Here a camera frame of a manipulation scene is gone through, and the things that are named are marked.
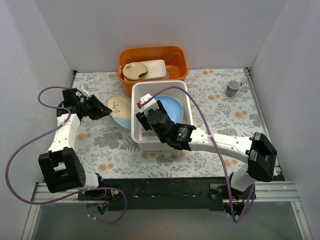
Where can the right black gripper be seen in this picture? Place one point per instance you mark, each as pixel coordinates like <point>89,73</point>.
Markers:
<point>142,120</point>

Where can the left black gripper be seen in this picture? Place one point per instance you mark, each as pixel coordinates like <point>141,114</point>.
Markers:
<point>92,107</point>

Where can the light blue plate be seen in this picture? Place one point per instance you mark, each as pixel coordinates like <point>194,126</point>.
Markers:
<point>121,110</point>

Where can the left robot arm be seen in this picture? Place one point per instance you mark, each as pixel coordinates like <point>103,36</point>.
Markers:
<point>61,168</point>

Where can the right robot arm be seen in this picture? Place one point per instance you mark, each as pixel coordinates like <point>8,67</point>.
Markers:
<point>256,152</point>

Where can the white plastic bin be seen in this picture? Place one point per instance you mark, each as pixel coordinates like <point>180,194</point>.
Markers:
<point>148,140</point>

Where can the orange plastic bin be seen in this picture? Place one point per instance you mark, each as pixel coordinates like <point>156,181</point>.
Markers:
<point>174,57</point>

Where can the cream round floral dish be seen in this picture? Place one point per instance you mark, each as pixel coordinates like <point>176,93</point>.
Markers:
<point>135,71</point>

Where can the floral table mat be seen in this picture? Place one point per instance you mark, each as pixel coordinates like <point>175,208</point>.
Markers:
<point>106,148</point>

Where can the cream rectangular tray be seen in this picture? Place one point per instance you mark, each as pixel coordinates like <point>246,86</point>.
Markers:
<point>156,70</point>

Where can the grey ceramic cup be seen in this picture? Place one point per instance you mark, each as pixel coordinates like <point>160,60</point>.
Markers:
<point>232,88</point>

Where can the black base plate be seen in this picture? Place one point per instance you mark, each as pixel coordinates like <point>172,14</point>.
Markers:
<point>163,193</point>

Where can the aluminium rail frame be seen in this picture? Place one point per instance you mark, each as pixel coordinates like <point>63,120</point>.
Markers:
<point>277,191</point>

